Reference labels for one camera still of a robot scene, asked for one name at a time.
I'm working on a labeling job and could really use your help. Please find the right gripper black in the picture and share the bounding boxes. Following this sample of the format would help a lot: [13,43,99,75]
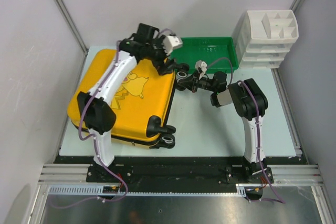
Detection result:
[179,70,217,93]

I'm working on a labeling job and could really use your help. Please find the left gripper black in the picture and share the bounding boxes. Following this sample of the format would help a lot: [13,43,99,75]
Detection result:
[145,35,176,75]

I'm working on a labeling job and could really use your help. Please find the yellow Pikachu hard-shell suitcase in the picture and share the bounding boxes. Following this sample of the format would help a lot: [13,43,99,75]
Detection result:
[67,49,176,149]

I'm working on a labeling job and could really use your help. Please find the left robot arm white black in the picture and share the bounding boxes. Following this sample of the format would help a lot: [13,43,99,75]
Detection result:
[77,23,183,182]

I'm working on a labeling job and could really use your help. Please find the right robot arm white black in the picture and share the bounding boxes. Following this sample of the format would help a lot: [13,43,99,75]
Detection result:
[177,70,271,184]

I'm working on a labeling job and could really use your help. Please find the green plastic tray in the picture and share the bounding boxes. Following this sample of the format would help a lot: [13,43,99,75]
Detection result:
[171,37,238,74]

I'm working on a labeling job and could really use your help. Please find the white plastic drawer organizer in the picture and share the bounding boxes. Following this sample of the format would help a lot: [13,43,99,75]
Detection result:
[236,9,299,69]

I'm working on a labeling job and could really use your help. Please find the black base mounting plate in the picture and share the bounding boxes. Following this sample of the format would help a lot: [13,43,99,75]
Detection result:
[54,155,307,184]

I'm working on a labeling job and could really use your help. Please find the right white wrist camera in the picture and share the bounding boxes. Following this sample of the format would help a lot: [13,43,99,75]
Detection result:
[195,60,207,80]

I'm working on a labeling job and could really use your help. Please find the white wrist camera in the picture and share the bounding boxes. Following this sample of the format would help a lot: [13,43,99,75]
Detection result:
[162,36,183,55]
[195,60,207,80]

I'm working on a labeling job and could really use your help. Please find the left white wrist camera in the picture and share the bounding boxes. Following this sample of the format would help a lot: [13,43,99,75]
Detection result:
[162,36,183,55]

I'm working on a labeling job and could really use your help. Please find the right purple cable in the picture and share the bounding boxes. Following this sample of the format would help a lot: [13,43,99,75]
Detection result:
[206,57,287,205]

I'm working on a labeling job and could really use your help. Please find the grey slotted cable duct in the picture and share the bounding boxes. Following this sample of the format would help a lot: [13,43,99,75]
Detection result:
[48,184,261,197]

